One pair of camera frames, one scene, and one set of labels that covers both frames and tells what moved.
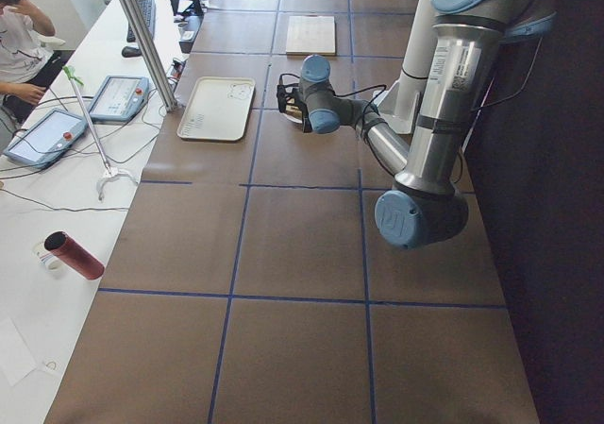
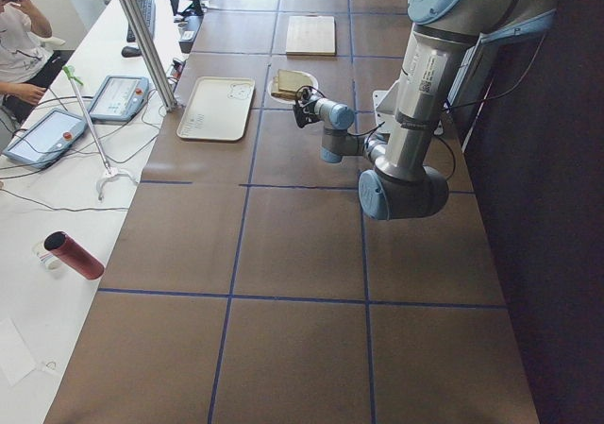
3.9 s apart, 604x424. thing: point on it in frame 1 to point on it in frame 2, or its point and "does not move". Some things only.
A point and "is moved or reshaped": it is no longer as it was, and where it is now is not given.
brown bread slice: (293, 110) is moved or reshaped
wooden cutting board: (310, 35) does not move
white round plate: (293, 118) to (271, 85)
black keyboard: (148, 6) does not move
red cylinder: (67, 248) does not move
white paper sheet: (16, 357) does not move
